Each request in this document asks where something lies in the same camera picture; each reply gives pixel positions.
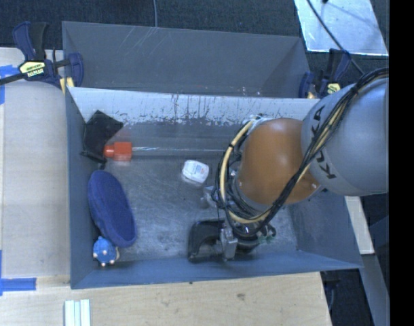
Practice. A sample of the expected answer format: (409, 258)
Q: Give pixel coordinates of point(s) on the black arched tool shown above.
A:
(198, 233)

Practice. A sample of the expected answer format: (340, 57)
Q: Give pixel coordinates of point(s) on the blue cloth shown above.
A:
(110, 205)

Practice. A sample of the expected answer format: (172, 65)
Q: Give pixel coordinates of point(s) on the blue toy figure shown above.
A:
(103, 250)

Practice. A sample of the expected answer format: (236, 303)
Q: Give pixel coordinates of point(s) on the clear bottle with red cap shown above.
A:
(120, 149)

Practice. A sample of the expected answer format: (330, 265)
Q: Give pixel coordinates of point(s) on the black angular box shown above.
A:
(100, 131)

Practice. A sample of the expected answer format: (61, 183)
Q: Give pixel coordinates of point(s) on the grey metal bin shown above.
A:
(166, 63)

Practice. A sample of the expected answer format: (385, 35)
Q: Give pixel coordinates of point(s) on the pale wood board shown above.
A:
(34, 182)

